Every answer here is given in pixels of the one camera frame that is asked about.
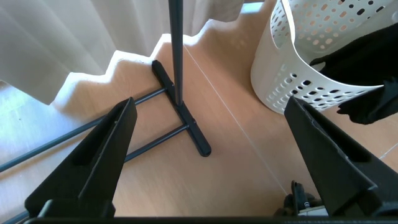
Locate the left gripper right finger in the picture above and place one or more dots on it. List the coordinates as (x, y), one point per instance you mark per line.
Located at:
(342, 174)

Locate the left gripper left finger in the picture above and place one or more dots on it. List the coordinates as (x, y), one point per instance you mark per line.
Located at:
(87, 180)

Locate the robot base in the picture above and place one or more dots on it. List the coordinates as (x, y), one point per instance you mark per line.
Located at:
(297, 196)

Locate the white laundry basket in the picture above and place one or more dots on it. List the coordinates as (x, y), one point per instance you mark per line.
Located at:
(280, 77)

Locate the heap of clothes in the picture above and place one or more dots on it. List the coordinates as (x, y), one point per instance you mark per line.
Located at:
(367, 59)

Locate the black clothes rack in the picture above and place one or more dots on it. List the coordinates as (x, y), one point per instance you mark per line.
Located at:
(176, 46)

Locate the beige curtain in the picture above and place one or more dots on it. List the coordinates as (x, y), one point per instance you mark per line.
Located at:
(62, 37)

